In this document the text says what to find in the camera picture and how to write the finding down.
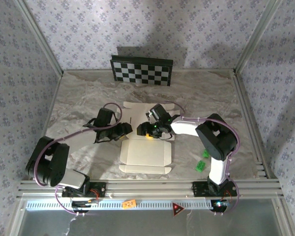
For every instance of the white and lilac paper box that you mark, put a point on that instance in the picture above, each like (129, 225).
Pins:
(147, 155)

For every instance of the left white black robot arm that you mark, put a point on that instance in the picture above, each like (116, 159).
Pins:
(51, 167)

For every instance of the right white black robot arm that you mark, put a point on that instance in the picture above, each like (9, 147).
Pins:
(217, 172)

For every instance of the black white checkerboard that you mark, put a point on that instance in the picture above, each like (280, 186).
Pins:
(142, 71)

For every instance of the large green tag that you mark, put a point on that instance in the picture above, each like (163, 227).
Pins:
(200, 166)

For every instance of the small green tag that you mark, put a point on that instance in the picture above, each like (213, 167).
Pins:
(206, 154)

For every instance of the orange sticker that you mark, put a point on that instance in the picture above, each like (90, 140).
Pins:
(129, 204)

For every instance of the red triangle sticker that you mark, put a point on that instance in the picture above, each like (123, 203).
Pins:
(177, 209)

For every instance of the left black controller board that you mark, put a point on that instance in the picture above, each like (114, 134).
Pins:
(83, 204)

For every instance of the black controller board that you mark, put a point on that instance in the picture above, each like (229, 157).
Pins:
(220, 205)
(83, 204)

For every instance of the grey metal sheet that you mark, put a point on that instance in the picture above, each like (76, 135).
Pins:
(137, 223)

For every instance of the right black controller board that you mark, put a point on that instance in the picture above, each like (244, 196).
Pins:
(220, 205)

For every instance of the aluminium front rail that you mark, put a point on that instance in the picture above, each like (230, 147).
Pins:
(150, 188)

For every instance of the aluminium side rail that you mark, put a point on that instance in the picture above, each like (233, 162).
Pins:
(48, 118)
(250, 123)

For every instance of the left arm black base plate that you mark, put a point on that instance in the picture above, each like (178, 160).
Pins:
(100, 190)

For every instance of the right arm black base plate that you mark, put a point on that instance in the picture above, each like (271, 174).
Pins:
(199, 189)

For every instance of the aluminium corner post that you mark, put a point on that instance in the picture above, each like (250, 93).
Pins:
(39, 37)
(255, 37)

